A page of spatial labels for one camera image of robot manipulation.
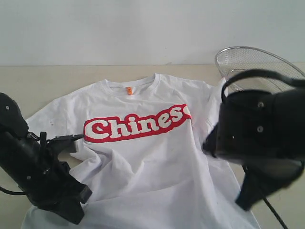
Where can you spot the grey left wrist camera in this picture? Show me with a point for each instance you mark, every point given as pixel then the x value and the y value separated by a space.
pixel 66 143

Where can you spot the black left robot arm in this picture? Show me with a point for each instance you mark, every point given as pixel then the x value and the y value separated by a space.
pixel 32 162

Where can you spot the white t-shirt red logo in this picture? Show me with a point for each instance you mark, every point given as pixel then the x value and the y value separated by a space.
pixel 142 157

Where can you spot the metal wire mesh basket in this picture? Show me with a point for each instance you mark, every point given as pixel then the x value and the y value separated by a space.
pixel 233 60

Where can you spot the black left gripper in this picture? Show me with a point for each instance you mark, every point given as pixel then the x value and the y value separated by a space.
pixel 60 191

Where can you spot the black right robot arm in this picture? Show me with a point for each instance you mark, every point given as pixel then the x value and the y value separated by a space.
pixel 265 134

